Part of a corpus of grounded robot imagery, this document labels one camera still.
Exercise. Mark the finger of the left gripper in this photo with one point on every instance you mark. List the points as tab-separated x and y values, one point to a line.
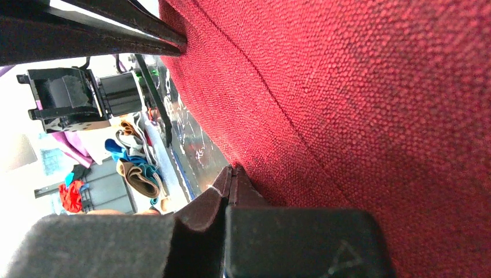
126	19
32	37

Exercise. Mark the red cloth napkin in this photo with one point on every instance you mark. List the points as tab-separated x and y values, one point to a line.
379	105

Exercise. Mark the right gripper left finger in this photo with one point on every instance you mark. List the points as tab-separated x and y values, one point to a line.
186	243

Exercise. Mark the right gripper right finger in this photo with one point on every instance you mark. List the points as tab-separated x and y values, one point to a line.
262	240

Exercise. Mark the pile of coloured cloths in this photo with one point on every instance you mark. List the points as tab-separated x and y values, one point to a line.
135	161

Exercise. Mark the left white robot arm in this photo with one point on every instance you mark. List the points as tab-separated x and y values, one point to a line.
72	98

